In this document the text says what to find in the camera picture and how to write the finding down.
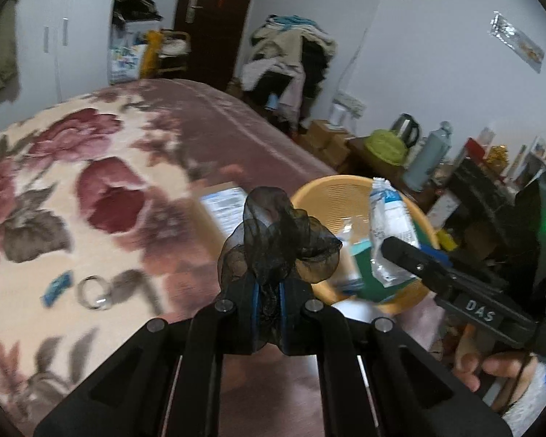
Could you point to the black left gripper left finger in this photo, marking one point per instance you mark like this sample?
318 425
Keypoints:
166 379

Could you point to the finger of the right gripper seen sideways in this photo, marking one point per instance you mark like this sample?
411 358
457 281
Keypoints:
440 273

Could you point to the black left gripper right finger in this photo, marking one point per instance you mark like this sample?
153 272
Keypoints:
374 379

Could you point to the green scouring pad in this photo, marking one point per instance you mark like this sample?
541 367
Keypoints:
378 279

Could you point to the white tissue packet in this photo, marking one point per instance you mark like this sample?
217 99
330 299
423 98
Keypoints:
389 214

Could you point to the black sheer scrunchie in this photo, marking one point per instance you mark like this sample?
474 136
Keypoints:
268 265

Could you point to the right hand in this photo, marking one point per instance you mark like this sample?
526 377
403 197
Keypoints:
516 368

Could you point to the grey thermos flask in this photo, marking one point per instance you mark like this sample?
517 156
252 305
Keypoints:
434 150

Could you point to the yellow plastic basket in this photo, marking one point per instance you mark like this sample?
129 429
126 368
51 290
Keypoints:
342 204

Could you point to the blue small sachet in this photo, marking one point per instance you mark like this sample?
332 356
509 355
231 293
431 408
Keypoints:
56 288

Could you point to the yellow-green cloth bundle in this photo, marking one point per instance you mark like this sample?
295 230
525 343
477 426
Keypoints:
386 146

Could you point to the electric kettle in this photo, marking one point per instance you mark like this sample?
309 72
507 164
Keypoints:
407 129

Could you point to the floral plush blanket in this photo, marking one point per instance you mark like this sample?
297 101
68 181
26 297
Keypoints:
102 185

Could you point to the brown cardboard box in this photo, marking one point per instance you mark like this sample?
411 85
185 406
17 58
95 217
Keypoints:
217 210

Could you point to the pile of clothes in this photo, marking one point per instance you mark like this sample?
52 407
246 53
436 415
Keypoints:
287 64

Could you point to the colourful printed bag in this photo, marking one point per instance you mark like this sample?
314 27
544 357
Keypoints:
125 63

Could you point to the dark wooden door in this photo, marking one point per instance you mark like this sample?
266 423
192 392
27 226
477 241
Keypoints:
215 28

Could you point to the white wardrobe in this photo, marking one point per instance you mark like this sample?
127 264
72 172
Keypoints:
63 48

